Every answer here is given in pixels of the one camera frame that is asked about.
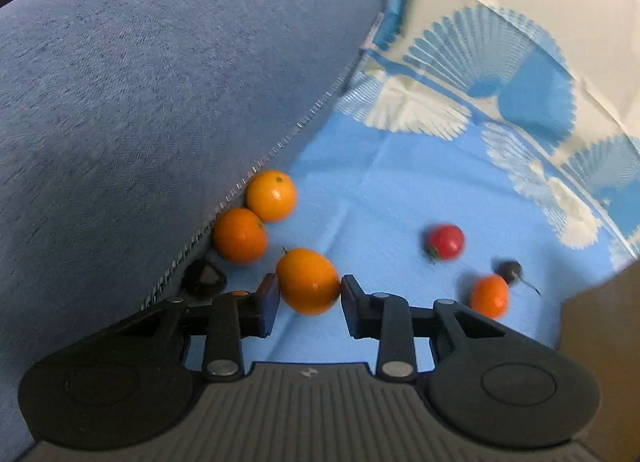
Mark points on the dark round fruit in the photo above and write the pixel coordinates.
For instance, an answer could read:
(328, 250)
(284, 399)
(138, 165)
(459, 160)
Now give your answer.
(202, 278)

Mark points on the blue-grey zippered cushion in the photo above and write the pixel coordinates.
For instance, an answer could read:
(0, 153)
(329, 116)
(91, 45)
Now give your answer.
(125, 117)

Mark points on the cardboard box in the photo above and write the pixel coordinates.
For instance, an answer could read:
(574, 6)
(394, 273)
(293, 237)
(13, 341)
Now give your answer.
(600, 322)

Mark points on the deep orange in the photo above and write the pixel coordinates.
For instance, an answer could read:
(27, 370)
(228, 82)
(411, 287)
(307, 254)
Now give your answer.
(240, 235)

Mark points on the blue fan-print cloth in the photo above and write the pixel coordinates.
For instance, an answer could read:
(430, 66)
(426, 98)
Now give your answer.
(400, 182)

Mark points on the small orange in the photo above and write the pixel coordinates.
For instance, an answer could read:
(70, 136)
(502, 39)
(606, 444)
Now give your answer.
(489, 296)

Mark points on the yellowish orange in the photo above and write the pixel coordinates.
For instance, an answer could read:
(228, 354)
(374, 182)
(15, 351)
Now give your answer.
(270, 195)

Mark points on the oval orange with stem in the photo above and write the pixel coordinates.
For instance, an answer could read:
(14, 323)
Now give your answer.
(307, 283)

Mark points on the dark plum with stem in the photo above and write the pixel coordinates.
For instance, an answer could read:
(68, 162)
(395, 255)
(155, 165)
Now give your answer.
(509, 269)

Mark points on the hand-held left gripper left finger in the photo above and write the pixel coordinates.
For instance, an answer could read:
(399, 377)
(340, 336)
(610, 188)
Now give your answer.
(269, 304)

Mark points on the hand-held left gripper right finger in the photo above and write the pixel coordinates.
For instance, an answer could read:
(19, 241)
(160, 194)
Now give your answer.
(350, 307)

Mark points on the red cherry tomato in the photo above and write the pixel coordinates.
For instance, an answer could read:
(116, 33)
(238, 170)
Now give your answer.
(445, 242)

